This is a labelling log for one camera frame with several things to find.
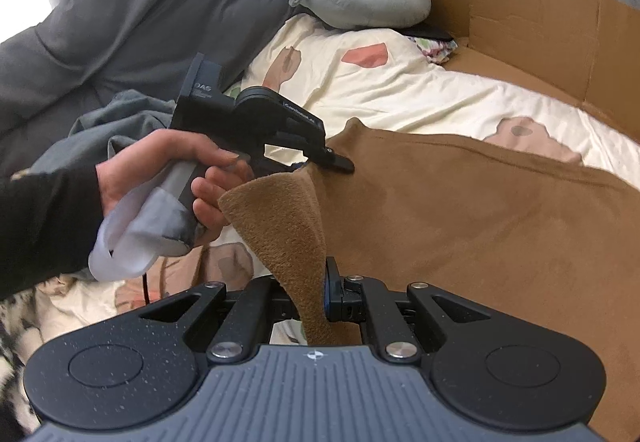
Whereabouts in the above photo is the person's left hand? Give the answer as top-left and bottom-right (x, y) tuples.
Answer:
(95, 128), (256, 247)

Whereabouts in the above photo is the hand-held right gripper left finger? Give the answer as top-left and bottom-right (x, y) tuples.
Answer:
(137, 274), (301, 364)

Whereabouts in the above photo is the folded brown cardboard sheet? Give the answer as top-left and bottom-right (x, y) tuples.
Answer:
(367, 0), (640, 143)

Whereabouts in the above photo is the brown printed t-shirt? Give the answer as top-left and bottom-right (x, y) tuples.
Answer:
(217, 118), (640, 438)

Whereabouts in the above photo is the dark grey duvet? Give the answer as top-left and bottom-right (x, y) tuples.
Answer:
(0, 0), (296, 163)

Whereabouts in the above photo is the small floral cloth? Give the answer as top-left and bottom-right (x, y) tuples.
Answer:
(407, 36), (458, 65)

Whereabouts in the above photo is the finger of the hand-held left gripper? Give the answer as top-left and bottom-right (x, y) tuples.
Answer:
(300, 148), (355, 173)

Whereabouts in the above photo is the black white patterned cloth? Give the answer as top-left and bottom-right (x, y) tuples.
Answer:
(0, 272), (38, 442)

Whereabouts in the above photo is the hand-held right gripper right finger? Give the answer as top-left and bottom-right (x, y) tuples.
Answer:
(324, 257), (493, 363)

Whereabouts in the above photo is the person's left forearm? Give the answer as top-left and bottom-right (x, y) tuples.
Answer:
(0, 164), (108, 303)

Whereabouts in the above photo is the blue-grey garment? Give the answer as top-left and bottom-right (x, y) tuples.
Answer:
(30, 89), (181, 183)

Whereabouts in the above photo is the cream printed bed sheet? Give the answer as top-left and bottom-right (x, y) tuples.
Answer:
(20, 14), (640, 348)

